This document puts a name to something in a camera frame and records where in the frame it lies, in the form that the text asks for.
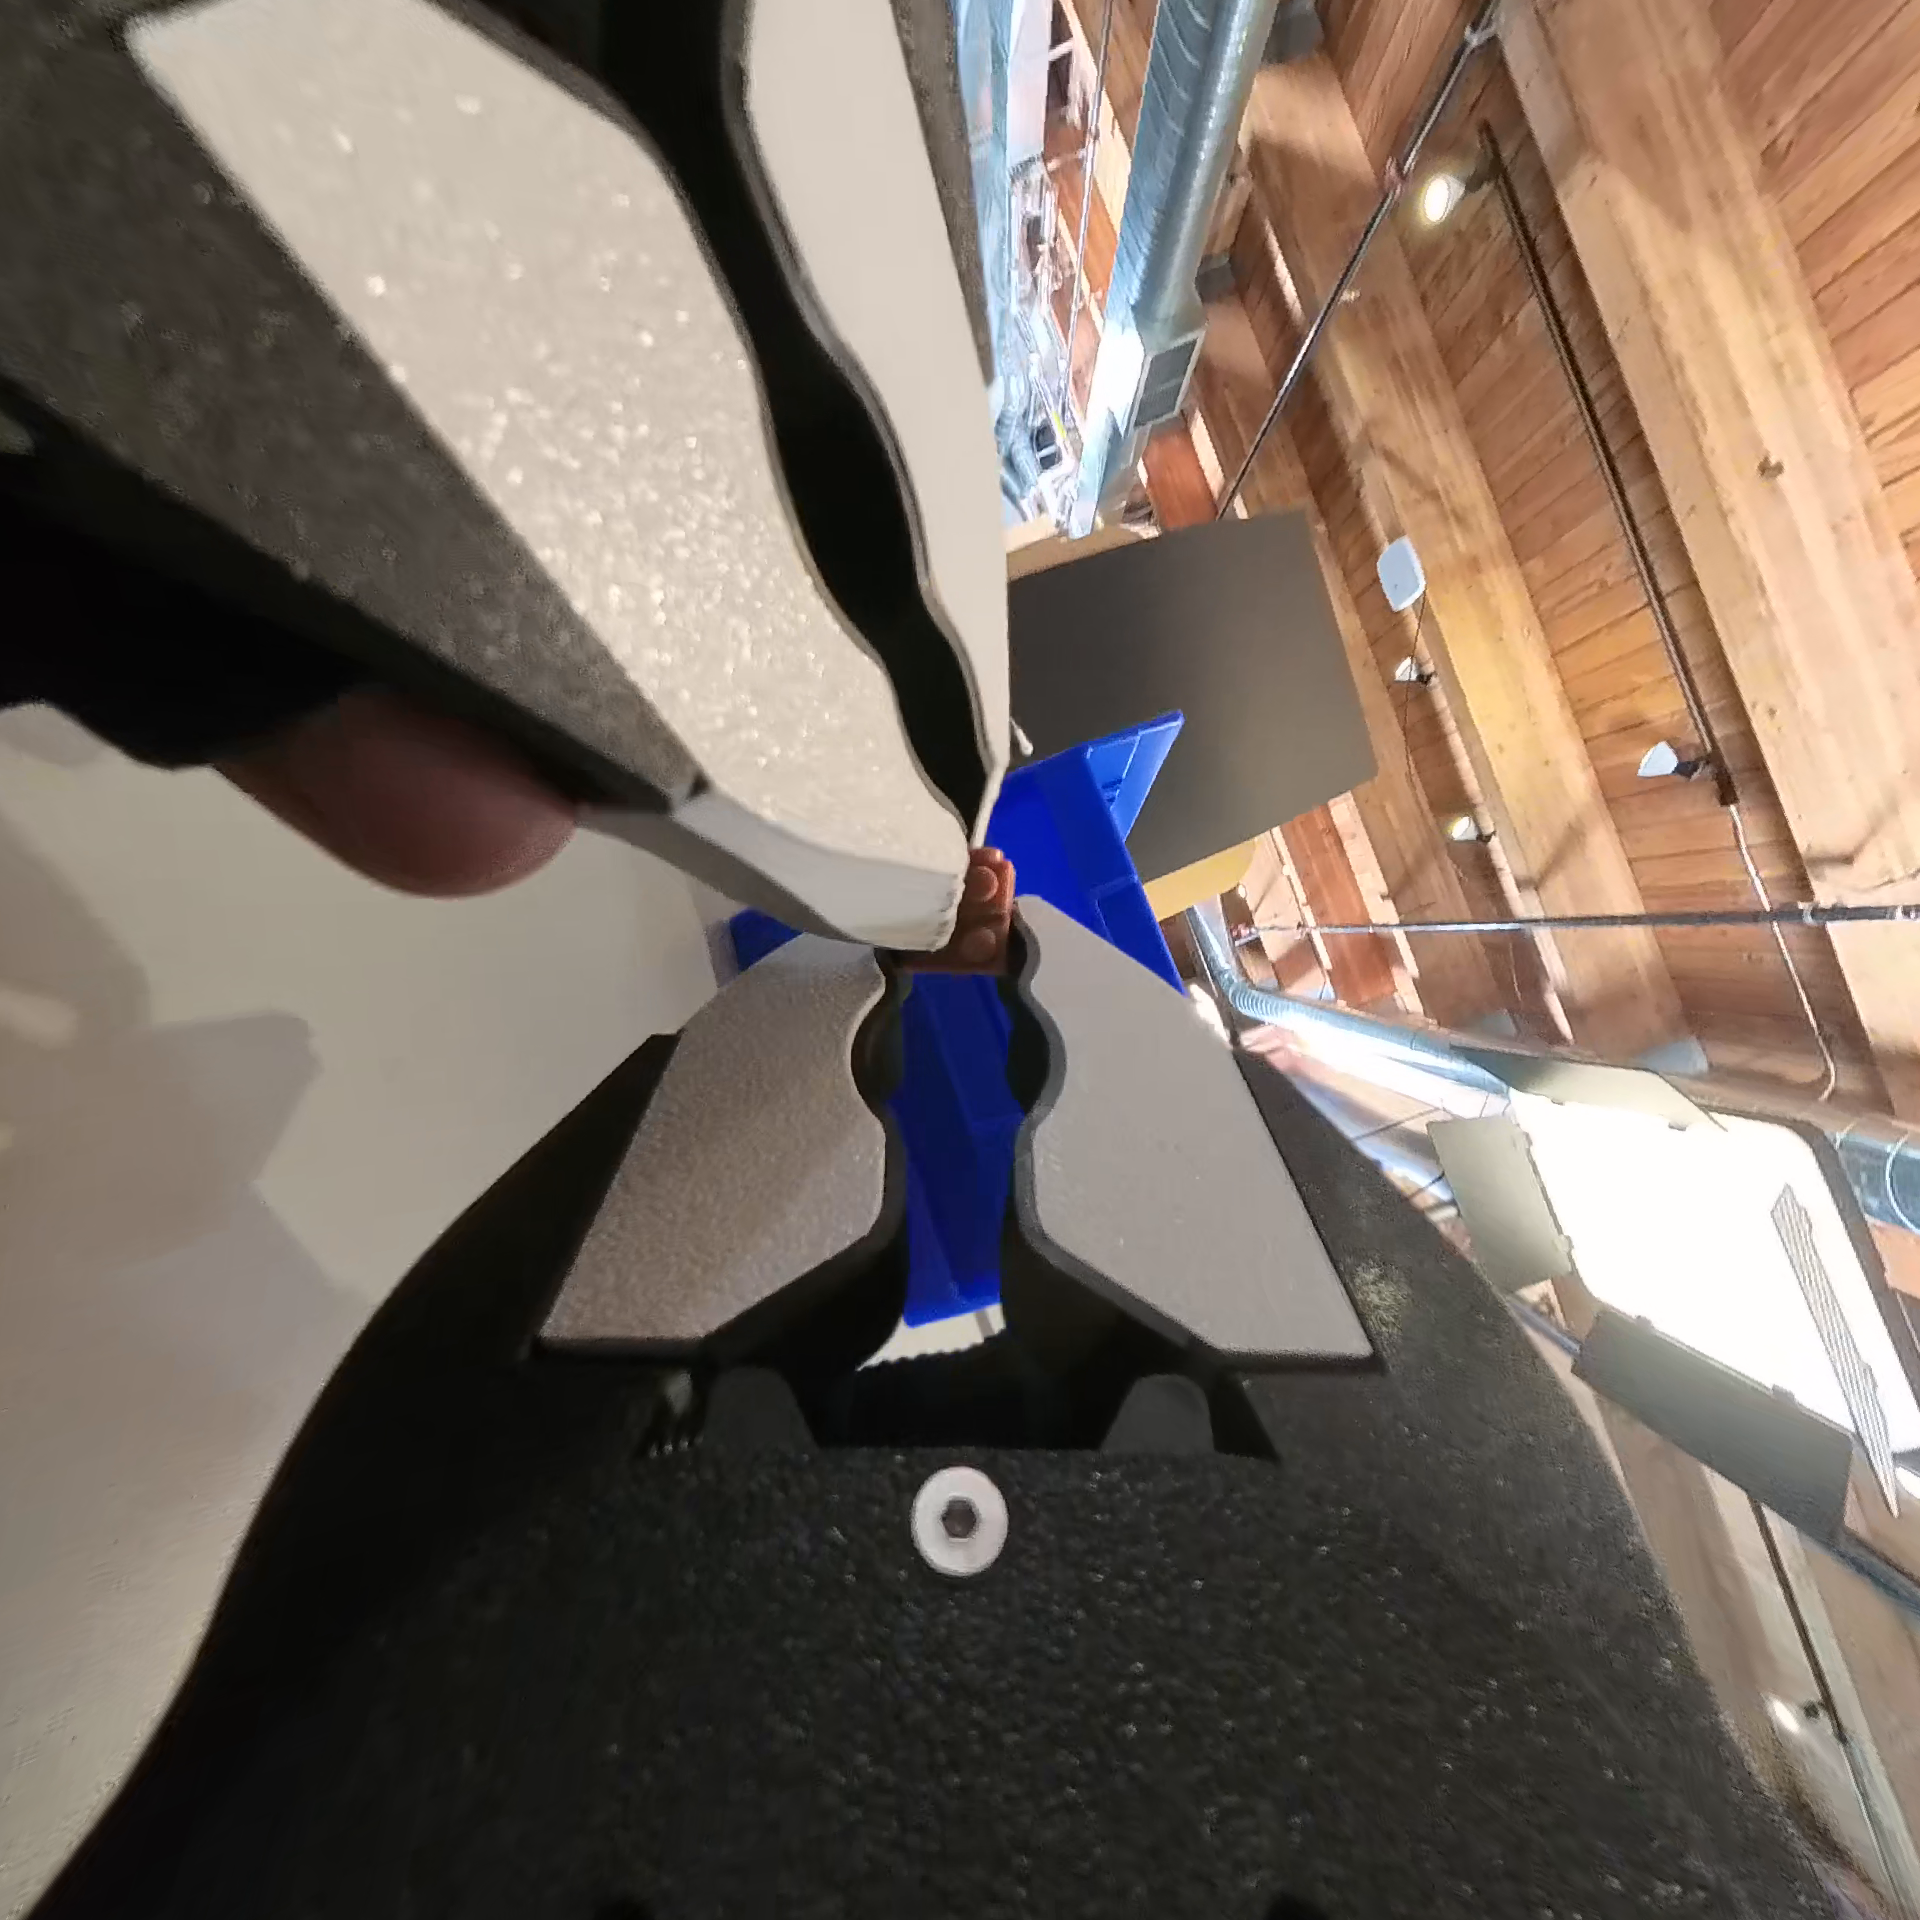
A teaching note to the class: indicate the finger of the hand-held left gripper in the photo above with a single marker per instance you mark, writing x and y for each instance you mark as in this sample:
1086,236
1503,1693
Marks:
510,361
872,271

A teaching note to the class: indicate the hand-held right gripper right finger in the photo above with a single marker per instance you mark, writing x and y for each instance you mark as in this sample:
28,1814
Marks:
1188,1172

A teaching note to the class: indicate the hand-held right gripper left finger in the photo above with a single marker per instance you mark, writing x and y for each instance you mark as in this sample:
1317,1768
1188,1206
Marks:
720,1188

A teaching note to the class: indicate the small orange brick assembly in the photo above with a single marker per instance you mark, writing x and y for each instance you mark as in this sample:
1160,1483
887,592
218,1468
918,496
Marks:
991,909

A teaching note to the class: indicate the grey desk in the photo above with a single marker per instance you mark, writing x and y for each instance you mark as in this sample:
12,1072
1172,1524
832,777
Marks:
182,1261

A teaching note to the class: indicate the person's left hand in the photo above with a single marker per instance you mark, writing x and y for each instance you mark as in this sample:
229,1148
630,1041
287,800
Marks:
392,797

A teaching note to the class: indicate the black board with wooden edge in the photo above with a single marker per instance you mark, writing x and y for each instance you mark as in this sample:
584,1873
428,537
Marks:
1200,676

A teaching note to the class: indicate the studio light panel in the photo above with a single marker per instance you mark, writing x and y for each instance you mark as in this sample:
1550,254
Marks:
1710,1231

